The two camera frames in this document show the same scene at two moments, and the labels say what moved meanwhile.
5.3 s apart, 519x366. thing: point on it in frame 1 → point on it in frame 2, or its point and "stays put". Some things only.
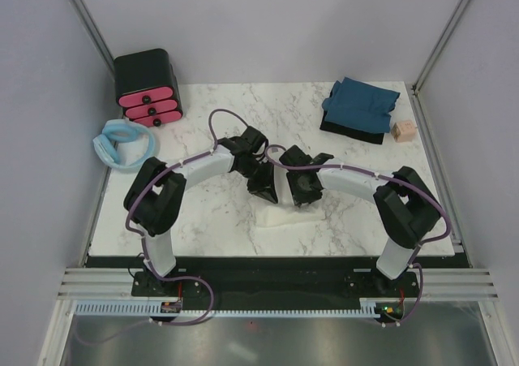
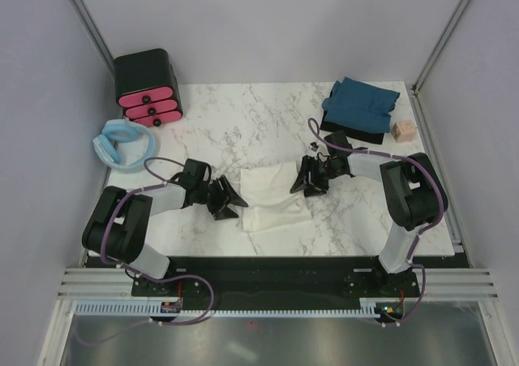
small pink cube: x=404 y=131 stays put
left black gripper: x=265 y=187 → x=225 y=196
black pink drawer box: x=146 y=87 stays put
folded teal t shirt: x=356 y=104 stays put
